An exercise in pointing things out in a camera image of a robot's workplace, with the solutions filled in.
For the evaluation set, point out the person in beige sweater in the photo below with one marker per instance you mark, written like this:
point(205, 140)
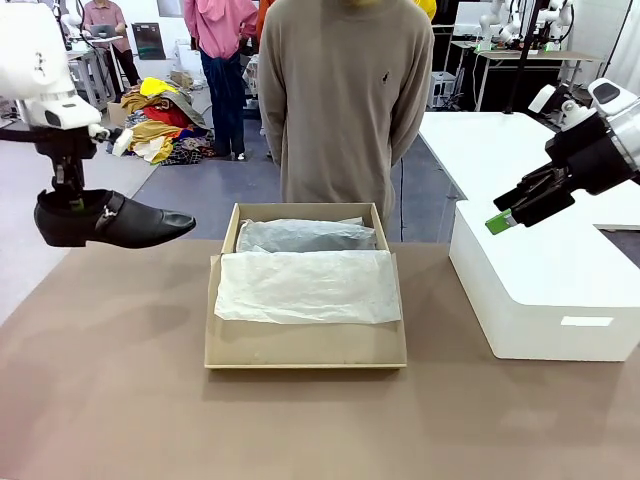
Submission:
point(340, 100)

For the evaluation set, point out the cardboard box on floor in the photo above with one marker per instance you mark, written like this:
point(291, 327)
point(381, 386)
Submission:
point(116, 112)

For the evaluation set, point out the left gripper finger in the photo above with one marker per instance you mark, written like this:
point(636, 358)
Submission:
point(75, 187)
point(60, 182)

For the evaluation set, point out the grey laptop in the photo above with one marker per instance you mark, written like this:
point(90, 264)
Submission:
point(102, 31)

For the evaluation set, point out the white cabinet box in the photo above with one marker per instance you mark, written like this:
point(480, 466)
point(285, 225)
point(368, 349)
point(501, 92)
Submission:
point(442, 87)

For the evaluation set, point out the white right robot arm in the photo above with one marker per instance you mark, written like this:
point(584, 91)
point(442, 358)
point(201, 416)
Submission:
point(622, 115)

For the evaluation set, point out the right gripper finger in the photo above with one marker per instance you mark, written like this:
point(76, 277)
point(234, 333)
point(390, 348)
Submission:
point(535, 186)
point(500, 224)

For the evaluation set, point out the white box platform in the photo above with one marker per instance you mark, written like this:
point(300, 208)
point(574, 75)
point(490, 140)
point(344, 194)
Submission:
point(540, 280)

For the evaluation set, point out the seated person with laptop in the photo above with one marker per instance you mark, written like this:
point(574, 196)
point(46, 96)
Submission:
point(102, 12)

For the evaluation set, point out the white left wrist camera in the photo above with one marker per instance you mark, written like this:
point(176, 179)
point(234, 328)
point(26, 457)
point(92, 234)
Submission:
point(122, 142)

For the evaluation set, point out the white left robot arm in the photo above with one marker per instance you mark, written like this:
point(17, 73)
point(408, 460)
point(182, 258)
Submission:
point(30, 60)

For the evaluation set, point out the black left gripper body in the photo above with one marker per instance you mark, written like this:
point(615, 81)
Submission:
point(65, 145)

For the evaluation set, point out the person in yellow top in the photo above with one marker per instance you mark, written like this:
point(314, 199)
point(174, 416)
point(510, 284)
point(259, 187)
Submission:
point(427, 7)

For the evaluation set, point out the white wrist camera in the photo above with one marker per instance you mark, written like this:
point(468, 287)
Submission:
point(122, 142)
point(550, 97)

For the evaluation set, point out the brown top background table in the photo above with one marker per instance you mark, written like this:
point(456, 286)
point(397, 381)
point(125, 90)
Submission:
point(530, 56)

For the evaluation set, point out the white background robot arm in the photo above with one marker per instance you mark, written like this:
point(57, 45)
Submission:
point(500, 25)
point(557, 20)

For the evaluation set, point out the person in pink shirt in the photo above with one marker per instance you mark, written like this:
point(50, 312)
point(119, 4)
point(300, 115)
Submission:
point(220, 25)

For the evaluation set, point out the black leather dress shoe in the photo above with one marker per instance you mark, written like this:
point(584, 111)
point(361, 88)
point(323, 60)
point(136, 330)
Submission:
point(125, 225)

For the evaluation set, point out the brown cardboard shoe box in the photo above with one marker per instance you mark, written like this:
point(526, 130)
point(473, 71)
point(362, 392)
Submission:
point(300, 345)

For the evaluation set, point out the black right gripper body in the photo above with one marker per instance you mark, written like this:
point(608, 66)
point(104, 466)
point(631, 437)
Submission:
point(592, 157)

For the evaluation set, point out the person in orange top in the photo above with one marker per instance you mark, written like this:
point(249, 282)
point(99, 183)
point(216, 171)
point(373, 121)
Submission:
point(265, 15)

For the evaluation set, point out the grey laptop desk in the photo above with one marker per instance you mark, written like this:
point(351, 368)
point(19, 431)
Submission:
point(92, 60)

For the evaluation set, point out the colourful clothes pile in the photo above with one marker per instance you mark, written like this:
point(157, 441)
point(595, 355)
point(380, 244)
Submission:
point(160, 125)

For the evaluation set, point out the black stand pole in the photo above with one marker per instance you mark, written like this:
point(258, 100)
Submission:
point(522, 55)

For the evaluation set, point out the black crate with green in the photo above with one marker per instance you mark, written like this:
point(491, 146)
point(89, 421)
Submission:
point(147, 42)

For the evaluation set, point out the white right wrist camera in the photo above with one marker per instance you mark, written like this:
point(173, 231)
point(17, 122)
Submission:
point(550, 97)

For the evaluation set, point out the white tissue paper sheet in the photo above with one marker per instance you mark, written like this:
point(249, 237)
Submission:
point(305, 285)

